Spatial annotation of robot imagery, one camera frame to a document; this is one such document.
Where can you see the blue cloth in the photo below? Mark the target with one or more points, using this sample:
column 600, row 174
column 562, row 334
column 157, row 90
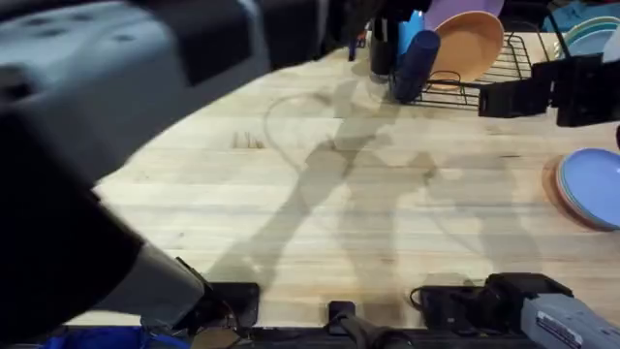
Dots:
column 111, row 339

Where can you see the black rail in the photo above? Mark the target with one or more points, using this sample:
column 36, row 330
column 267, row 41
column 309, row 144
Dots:
column 300, row 338

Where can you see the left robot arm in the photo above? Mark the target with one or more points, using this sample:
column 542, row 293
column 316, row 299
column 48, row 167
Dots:
column 87, row 106

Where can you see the dark blue cup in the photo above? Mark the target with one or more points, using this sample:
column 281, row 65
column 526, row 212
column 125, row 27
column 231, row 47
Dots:
column 416, row 65

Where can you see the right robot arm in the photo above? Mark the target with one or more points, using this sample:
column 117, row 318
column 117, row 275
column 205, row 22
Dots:
column 557, row 320

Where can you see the purple plate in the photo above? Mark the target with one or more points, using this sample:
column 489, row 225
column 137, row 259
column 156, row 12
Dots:
column 455, row 9

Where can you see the light blue cup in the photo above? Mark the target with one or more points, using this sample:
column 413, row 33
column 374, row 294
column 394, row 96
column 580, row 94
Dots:
column 409, row 34

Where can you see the teal cloth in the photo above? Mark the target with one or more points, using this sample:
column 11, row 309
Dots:
column 581, row 12

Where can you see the blue plate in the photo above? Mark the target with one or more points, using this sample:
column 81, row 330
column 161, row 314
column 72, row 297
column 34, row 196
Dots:
column 596, row 186
column 593, row 43

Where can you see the black mount post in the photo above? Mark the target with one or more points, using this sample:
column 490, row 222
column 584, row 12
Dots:
column 358, row 325

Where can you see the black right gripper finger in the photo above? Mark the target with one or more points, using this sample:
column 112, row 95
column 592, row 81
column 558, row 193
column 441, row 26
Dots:
column 513, row 107
column 518, row 92

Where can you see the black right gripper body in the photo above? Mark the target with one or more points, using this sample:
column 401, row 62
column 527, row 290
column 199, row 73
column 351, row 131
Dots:
column 588, row 104

